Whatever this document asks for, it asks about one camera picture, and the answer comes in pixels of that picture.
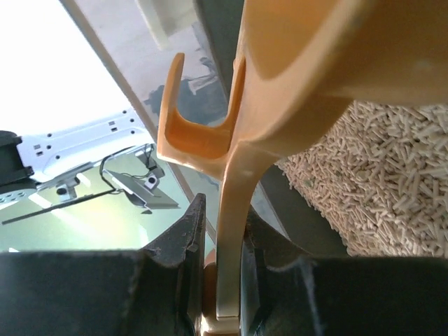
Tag top external camera mount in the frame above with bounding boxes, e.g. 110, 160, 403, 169
0, 143, 183, 225

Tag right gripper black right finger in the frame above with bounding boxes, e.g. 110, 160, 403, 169
240, 210, 315, 335

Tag white plastic waste tub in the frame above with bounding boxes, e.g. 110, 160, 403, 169
136, 0, 197, 50

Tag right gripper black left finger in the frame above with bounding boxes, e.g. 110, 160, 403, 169
141, 193, 206, 335

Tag dark grey litter box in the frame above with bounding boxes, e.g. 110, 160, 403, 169
65, 1, 447, 258

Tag orange plastic litter scoop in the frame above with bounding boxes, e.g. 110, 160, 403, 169
157, 1, 447, 333

